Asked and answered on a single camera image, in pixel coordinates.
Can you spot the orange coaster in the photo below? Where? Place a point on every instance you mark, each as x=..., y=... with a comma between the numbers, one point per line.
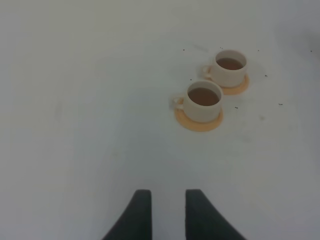
x=194, y=126
x=237, y=90

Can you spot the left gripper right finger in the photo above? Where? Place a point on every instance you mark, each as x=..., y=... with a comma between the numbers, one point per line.
x=203, y=221

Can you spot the white teacup near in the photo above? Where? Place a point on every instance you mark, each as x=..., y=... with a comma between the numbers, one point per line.
x=201, y=101

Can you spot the white teacup far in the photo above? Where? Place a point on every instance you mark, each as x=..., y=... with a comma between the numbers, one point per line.
x=227, y=69

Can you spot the orange coaster far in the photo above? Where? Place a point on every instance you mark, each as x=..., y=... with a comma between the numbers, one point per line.
x=237, y=90

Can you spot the white teacup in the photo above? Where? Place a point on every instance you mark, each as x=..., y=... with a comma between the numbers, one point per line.
x=227, y=69
x=201, y=101

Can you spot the orange coaster near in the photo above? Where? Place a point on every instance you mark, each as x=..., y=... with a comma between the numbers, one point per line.
x=194, y=126

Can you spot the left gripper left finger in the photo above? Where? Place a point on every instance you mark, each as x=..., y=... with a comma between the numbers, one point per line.
x=135, y=223

